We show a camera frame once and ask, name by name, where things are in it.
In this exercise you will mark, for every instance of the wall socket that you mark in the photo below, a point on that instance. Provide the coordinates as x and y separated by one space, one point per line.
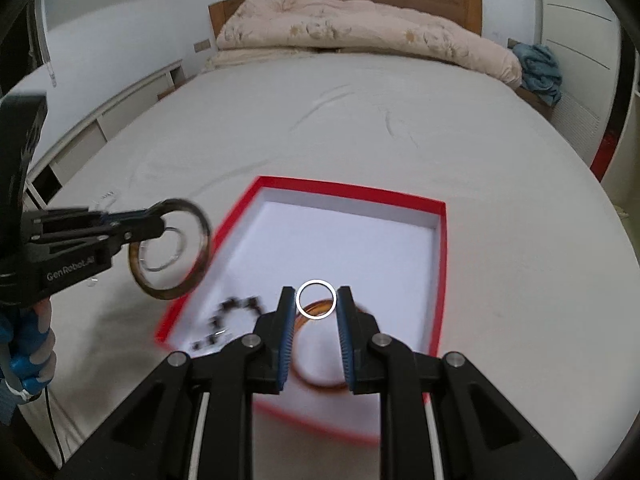
201 46

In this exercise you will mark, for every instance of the red jewelry box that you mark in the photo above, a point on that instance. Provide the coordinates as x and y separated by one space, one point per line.
350 240

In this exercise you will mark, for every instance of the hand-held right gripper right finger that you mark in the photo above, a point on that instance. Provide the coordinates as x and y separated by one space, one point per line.
345 340

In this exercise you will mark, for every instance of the white wardrobe door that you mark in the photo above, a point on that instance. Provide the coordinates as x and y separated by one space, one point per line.
575 35

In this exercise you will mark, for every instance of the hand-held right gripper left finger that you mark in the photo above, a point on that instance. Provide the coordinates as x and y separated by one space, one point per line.
286 340

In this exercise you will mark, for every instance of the dark brown bangle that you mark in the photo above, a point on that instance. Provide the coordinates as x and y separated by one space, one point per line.
201 220

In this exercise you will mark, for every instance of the person's left hand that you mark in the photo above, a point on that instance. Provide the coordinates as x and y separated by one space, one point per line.
30 345

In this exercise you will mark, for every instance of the amber bangle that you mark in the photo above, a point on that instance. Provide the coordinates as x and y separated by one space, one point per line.
312 383

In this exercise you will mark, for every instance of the beige floral comforter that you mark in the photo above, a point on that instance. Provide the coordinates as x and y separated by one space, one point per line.
375 25

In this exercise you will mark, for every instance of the blue cloth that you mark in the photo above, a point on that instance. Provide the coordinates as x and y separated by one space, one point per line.
540 70

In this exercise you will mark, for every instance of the thin silver bangle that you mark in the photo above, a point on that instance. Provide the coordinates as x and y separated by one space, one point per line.
183 244

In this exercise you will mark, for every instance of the bed with white sheet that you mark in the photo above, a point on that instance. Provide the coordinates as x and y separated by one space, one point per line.
350 125

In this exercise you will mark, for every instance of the white side shelf unit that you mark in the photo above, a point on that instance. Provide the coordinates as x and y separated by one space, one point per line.
115 115

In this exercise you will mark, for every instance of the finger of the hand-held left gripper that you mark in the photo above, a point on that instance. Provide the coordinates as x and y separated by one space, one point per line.
135 234
120 219

